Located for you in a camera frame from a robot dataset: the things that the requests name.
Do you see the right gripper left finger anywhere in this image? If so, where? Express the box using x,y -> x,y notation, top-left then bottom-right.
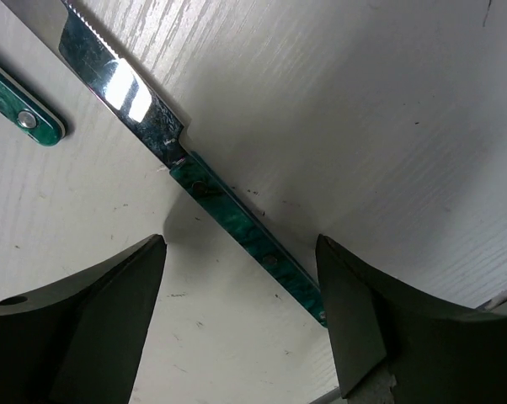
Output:
0,235 -> 167,403

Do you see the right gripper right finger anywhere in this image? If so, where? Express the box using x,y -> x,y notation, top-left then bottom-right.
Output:
315,236 -> 507,403

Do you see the fork with teal handle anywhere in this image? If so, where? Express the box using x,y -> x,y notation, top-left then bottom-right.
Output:
0,65 -> 68,146

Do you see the knife with teal handle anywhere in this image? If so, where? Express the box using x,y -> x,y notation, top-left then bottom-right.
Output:
58,1 -> 327,326

